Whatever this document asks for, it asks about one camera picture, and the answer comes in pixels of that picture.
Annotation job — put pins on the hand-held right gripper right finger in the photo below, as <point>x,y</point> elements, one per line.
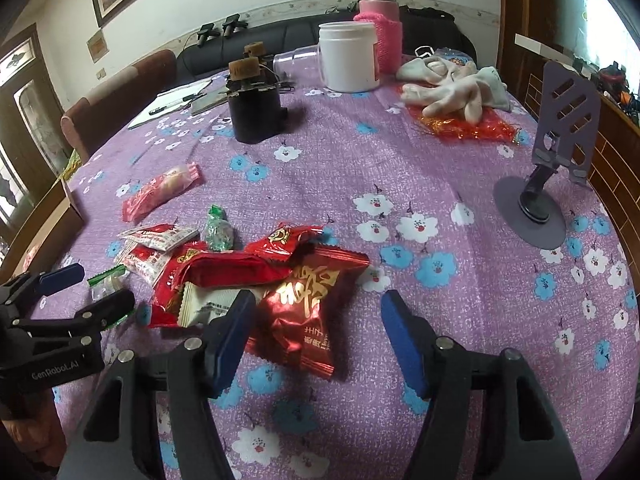
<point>405,345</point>

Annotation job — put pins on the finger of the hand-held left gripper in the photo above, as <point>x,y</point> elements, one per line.
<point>62,276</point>
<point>112,306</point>

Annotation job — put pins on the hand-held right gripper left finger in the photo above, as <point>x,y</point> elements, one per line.
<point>232,340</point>

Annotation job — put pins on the thin green clear packet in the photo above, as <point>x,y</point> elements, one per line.
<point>107,280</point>

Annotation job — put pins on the pale green wafer packet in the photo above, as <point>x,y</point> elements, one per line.
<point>205,310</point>

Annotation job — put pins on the bright red snack packet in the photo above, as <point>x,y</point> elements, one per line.
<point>165,305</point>
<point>282,240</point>

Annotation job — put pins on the cardboard tray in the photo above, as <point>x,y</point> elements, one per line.
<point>45,225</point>

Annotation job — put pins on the dark red snack packet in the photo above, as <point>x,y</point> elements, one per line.
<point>300,320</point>
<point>225,265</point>

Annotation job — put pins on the person's left forearm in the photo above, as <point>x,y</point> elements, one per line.
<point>30,427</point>

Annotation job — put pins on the white and red snack packet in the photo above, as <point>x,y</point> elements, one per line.
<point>142,262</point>
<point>160,236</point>

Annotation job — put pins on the green wrapped candy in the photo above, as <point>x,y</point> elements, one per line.
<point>218,232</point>

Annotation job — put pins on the pink snack packet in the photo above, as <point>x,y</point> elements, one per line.
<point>160,192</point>

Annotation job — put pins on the wooden glass door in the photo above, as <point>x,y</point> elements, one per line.
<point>25,125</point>

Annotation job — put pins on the purple floral tablecloth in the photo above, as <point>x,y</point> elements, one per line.
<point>400,185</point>

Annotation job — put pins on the brown armchair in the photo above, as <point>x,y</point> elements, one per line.
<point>120,105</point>

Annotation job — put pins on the black and white pen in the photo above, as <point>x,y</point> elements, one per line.
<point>175,104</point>

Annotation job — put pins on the white paper sheet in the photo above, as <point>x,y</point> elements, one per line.
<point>170,97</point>

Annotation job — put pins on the green cover notebook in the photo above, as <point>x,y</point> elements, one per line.
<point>210,102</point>

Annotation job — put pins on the black canister with cork lid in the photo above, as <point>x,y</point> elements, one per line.
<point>257,115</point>
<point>253,50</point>

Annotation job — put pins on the red foil bag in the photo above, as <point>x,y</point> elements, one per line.
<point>480,130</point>

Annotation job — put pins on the white cotton glove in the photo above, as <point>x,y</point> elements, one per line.
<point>430,67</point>
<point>465,97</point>

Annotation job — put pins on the black handheld device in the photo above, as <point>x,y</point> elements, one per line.
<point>206,34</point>
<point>233,25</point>

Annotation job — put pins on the grey phone stand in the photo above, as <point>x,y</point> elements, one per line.
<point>565,110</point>

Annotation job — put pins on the clear plastic cup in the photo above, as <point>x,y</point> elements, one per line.
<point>295,62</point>

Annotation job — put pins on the white plastic jar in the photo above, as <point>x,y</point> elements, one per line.
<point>347,57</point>

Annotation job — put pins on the black leather sofa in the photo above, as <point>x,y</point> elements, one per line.
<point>295,35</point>

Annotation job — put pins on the pink thermos bottle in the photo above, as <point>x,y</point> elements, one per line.
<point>385,25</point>

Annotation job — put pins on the small dark windowsill clutter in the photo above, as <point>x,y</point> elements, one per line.
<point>617,82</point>

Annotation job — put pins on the window with sheer curtain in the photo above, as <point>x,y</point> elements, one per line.
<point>575,5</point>

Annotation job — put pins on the wall socket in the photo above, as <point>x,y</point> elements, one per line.
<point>101,73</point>

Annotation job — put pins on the small wall plaque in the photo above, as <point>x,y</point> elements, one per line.
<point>97,45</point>

